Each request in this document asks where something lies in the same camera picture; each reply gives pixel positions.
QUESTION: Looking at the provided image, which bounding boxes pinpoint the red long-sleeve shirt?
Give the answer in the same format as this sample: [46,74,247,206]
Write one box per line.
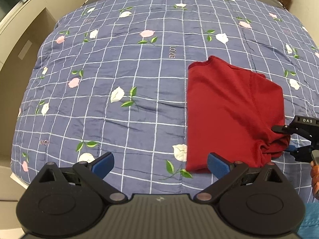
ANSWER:
[186,56,290,171]

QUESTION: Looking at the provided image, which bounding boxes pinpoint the person's right hand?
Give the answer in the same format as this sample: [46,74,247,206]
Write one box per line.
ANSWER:
[310,161,319,199]

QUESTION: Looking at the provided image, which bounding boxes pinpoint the blue cloth garment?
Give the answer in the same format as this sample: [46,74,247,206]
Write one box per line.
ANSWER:
[298,203,319,239]

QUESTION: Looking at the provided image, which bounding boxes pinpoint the blue checked floral quilt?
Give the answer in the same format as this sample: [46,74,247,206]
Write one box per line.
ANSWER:
[10,0,318,194]

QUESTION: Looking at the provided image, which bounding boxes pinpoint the beige built-in desk shelf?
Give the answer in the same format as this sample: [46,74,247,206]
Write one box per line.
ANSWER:
[1,0,86,203]

